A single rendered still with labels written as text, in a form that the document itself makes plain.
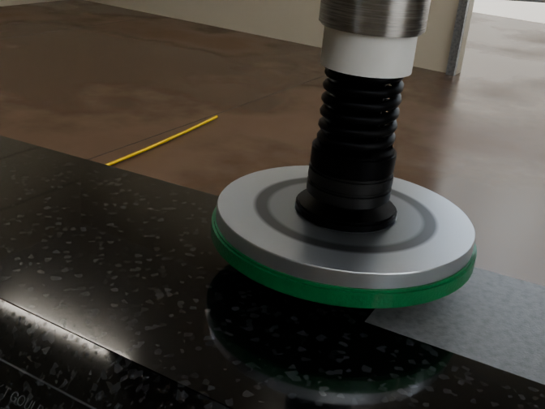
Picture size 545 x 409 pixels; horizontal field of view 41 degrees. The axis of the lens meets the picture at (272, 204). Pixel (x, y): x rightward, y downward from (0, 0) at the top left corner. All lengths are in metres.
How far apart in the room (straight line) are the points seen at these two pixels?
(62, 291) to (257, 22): 5.68
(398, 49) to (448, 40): 5.00
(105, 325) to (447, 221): 0.29
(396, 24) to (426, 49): 5.07
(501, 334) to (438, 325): 0.05
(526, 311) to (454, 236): 0.09
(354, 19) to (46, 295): 0.30
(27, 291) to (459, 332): 0.33
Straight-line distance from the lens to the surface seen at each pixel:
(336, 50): 0.54
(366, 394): 0.50
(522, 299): 0.65
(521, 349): 0.58
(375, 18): 0.53
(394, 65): 0.54
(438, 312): 0.60
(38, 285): 0.60
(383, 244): 0.56
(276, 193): 0.63
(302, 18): 5.99
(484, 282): 0.66
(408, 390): 0.51
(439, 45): 5.57
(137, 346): 0.52
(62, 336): 0.54
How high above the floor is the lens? 1.12
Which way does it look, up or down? 23 degrees down
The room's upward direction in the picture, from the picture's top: 6 degrees clockwise
